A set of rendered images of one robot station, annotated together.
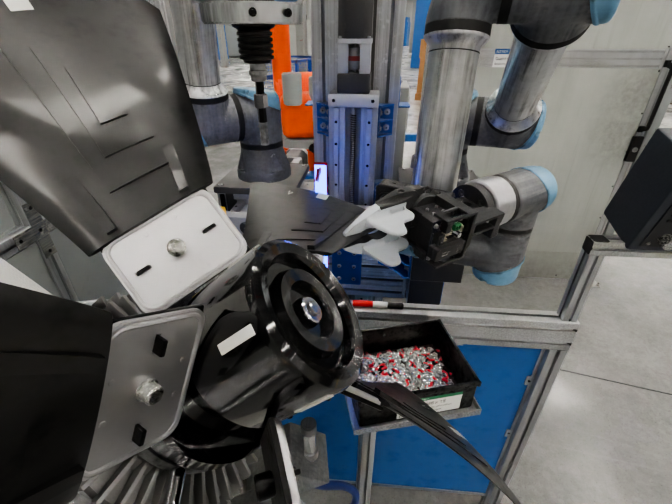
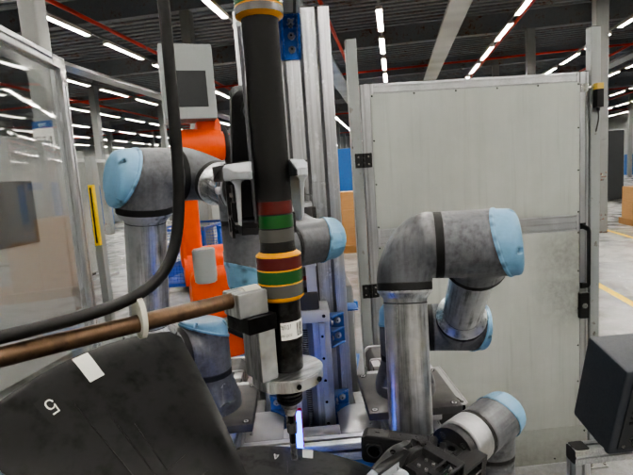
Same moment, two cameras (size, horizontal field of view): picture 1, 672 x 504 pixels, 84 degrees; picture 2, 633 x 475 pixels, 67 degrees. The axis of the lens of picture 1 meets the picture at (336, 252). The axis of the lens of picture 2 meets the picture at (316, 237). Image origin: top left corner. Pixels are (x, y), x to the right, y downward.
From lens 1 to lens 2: 0.26 m
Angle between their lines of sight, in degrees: 25
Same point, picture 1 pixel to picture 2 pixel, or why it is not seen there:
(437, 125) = (405, 367)
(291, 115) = (204, 294)
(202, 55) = (155, 303)
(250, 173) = not seen: hidden behind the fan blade
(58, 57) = (128, 415)
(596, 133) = (543, 293)
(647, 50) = (560, 216)
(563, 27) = (488, 279)
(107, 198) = not seen: outside the picture
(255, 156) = not seen: hidden behind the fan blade
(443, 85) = (403, 333)
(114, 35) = (161, 379)
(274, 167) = (224, 398)
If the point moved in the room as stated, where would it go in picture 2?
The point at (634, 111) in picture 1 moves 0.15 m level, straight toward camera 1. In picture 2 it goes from (570, 270) to (570, 276)
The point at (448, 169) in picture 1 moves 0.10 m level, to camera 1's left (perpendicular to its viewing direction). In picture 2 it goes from (423, 406) to (365, 415)
